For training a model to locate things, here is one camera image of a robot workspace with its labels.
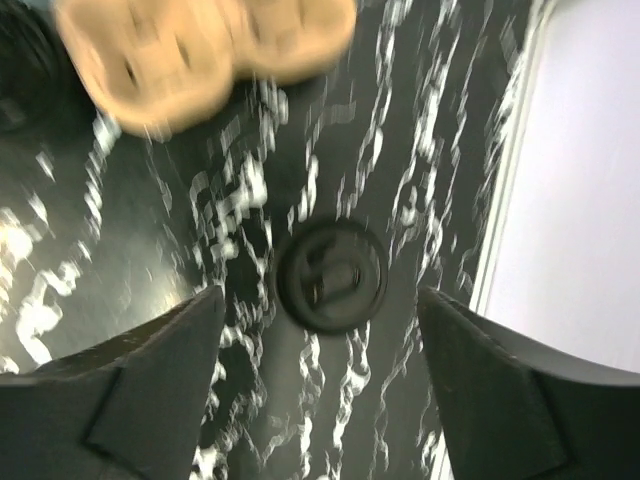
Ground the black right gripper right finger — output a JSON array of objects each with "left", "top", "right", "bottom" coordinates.
[{"left": 417, "top": 287, "right": 639, "bottom": 479}]

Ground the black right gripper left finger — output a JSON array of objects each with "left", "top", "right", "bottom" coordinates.
[{"left": 1, "top": 287, "right": 225, "bottom": 479}]

